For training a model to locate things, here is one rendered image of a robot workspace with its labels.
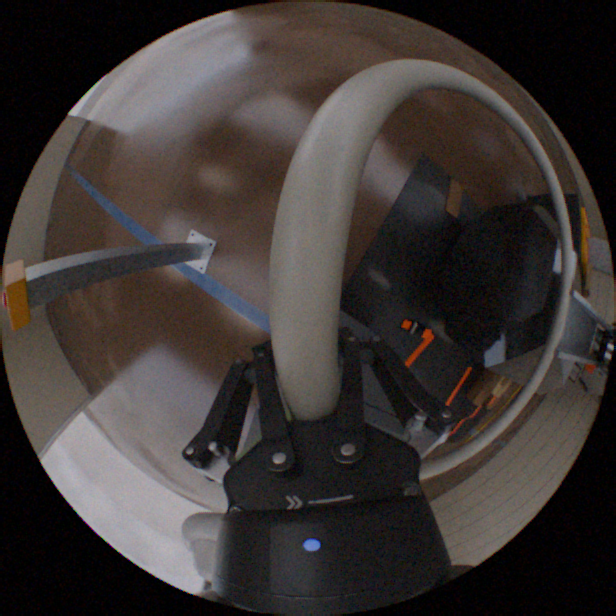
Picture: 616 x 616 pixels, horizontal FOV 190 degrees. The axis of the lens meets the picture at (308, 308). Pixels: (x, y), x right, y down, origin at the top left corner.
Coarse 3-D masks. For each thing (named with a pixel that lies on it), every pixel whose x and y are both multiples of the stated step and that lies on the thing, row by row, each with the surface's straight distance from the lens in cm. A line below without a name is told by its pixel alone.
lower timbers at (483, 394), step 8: (480, 376) 203; (488, 376) 199; (480, 384) 200; (472, 392) 202; (480, 392) 198; (488, 392) 212; (472, 400) 199; (480, 400) 210; (488, 400) 241; (496, 400) 249; (488, 408) 246
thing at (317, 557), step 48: (384, 432) 10; (240, 480) 9; (288, 480) 8; (336, 480) 8; (384, 480) 8; (240, 528) 6; (288, 528) 5; (336, 528) 5; (384, 528) 5; (432, 528) 7; (240, 576) 6; (288, 576) 5; (336, 576) 5; (384, 576) 5; (432, 576) 6
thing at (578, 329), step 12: (576, 300) 49; (576, 312) 58; (588, 312) 63; (552, 324) 47; (576, 324) 59; (588, 324) 70; (600, 324) 81; (612, 324) 107; (564, 336) 54; (576, 336) 62; (588, 336) 73; (612, 336) 104; (564, 348) 54; (576, 348) 65; (588, 348) 77; (576, 360) 57; (588, 360) 69; (600, 372) 106
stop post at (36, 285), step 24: (192, 240) 125; (48, 264) 69; (72, 264) 67; (96, 264) 70; (120, 264) 77; (144, 264) 86; (168, 264) 99; (192, 264) 125; (24, 288) 61; (48, 288) 65; (72, 288) 69; (24, 312) 64
